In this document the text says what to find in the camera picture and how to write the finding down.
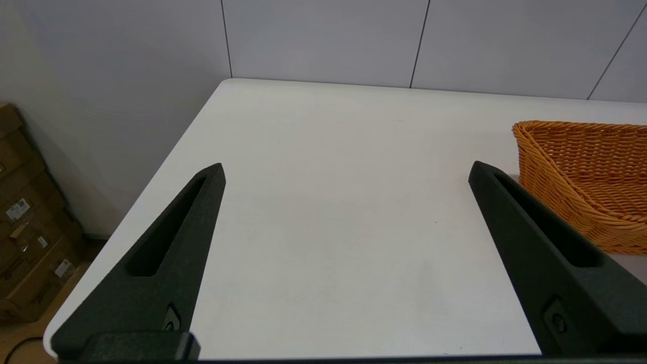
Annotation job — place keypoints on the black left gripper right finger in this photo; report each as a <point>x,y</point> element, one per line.
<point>581,293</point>

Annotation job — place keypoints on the brown cardboard box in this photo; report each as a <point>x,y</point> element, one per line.
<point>35,298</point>
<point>30,240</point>
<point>10,121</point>

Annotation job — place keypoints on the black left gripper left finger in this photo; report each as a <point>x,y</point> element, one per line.
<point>167,283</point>

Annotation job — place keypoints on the orange woven wicker basket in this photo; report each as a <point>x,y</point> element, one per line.
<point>586,177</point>

